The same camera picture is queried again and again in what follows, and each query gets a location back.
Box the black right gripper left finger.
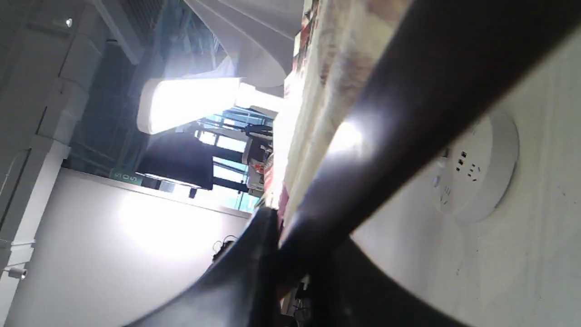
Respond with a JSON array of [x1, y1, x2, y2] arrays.
[[131, 207, 280, 327]]

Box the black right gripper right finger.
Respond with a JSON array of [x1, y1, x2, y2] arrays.
[[309, 240, 463, 327]]

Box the painted paper folding fan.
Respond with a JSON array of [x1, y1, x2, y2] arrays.
[[276, 0, 581, 286]]

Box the white desk lamp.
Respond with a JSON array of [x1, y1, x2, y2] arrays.
[[136, 77, 520, 223]]

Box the grey backdrop curtain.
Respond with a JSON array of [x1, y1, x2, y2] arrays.
[[187, 0, 304, 95]]

